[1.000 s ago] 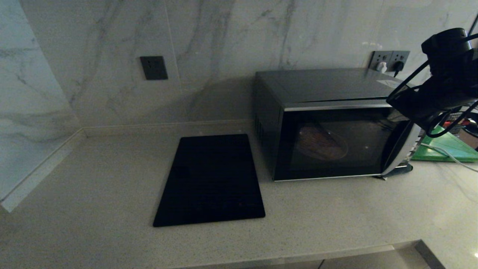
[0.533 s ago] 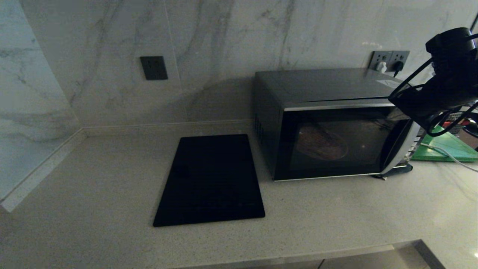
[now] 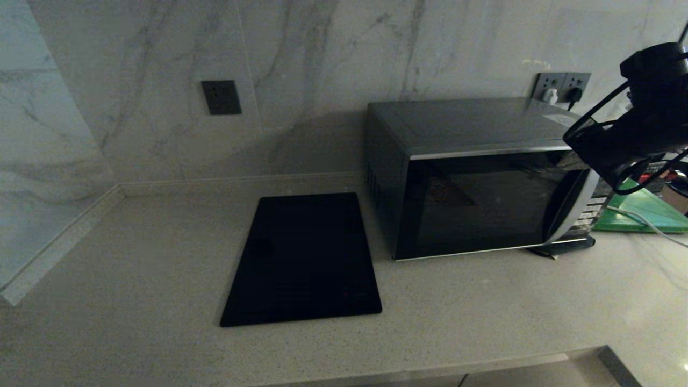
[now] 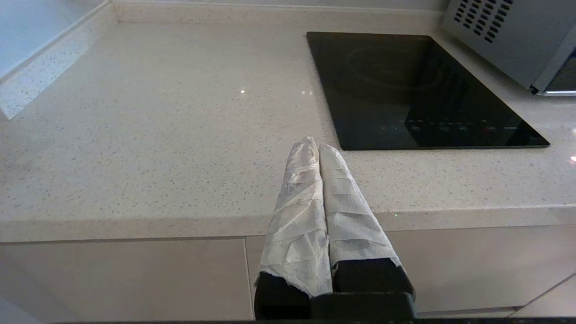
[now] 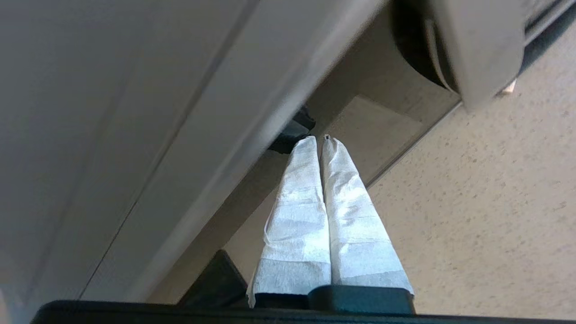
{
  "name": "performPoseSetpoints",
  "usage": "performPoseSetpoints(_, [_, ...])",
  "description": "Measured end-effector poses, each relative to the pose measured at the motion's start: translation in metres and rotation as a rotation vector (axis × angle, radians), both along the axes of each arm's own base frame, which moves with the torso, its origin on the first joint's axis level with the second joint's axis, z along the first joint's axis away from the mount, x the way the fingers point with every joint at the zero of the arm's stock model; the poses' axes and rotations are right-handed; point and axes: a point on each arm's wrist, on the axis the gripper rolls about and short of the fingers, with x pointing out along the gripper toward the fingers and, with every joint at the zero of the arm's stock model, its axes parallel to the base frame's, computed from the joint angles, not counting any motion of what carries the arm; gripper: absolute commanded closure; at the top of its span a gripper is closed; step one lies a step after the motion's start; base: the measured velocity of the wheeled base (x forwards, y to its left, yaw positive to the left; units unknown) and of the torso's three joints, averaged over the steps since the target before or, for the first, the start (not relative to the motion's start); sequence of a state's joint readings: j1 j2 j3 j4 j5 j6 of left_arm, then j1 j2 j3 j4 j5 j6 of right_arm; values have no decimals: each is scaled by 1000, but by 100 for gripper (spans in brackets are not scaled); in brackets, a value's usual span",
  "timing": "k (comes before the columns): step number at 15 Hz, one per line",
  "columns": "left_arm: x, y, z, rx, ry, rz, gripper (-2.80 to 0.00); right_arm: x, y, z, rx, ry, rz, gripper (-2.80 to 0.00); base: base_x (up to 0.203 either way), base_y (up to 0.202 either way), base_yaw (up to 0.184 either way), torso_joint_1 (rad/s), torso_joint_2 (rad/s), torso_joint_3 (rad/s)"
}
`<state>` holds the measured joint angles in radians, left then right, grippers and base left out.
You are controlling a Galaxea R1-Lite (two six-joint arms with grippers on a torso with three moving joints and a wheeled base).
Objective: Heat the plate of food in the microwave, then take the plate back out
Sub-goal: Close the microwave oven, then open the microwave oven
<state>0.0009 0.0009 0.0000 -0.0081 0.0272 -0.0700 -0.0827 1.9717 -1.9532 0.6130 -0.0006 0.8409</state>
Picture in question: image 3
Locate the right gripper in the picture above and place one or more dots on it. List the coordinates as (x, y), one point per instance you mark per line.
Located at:
(613, 148)

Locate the silver black microwave oven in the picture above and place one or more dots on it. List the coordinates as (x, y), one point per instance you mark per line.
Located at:
(473, 207)

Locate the silver microwave oven body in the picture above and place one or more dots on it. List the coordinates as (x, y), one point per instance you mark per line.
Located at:
(473, 121)

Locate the black power plug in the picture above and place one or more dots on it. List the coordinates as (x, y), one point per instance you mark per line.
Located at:
(574, 95)

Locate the green cutting board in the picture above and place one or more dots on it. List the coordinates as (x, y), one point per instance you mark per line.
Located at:
(645, 209)

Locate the white power plug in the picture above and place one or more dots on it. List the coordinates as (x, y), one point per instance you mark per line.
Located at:
(550, 97)

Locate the dark rectangular pad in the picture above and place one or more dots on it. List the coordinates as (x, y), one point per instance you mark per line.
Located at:
(570, 246)

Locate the black induction cooktop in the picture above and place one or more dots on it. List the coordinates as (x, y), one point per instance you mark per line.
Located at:
(303, 258)

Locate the light grey wall socket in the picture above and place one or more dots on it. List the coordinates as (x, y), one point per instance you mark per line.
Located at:
(544, 80)
(581, 80)

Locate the dark grey wall socket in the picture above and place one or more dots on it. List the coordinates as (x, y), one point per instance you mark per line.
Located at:
(221, 98)

